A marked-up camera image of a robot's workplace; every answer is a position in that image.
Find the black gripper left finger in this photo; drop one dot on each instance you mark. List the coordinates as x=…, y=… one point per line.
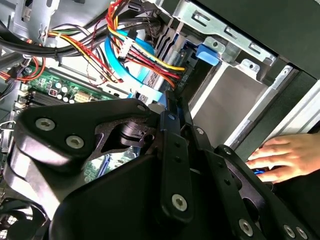
x=57, y=117

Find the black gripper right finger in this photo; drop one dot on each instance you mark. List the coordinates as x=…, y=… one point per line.
x=221, y=172

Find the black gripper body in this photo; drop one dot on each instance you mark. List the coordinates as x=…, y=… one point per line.
x=112, y=207

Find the hard disk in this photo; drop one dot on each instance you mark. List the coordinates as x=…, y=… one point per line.
x=207, y=53

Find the person's bare hand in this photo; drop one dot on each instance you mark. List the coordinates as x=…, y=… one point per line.
x=295, y=155

